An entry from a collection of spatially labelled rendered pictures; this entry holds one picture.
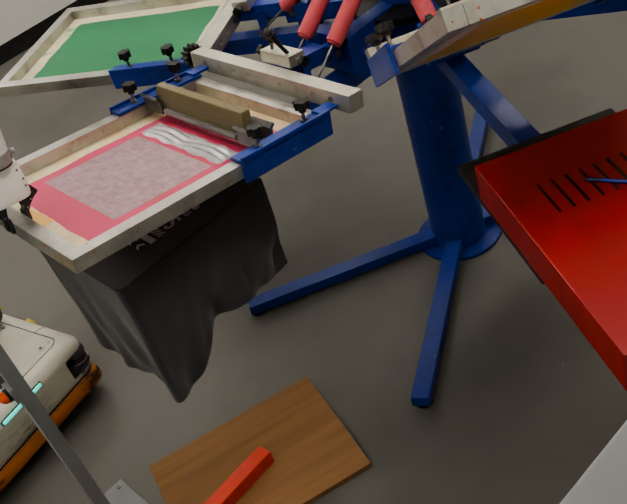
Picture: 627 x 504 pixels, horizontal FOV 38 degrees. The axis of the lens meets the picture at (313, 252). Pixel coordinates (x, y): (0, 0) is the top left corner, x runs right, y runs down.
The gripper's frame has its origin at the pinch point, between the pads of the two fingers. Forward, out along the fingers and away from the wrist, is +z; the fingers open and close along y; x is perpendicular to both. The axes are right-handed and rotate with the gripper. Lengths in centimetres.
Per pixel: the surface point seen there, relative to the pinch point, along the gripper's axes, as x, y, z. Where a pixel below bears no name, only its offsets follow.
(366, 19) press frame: 1, -122, -7
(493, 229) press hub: 11, -164, 89
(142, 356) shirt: 8, -16, 49
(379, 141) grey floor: -72, -191, 86
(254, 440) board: 6, -44, 106
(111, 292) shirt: 18.0, -9.0, 19.3
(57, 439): -10, 9, 72
